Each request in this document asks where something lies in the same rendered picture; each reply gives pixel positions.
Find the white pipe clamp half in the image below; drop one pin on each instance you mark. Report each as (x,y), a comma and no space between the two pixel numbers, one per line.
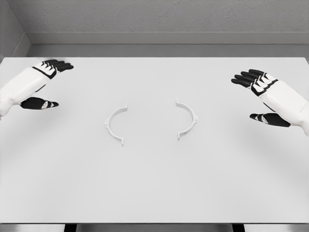
(108,123)
(193,118)

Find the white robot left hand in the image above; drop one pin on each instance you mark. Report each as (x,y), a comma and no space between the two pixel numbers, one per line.
(26,82)

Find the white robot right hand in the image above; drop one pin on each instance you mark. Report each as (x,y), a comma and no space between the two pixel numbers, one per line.
(280,96)

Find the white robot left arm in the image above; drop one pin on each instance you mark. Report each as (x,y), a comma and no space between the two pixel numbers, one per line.
(3,101)

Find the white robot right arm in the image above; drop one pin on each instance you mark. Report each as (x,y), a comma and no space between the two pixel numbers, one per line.
(305,116)

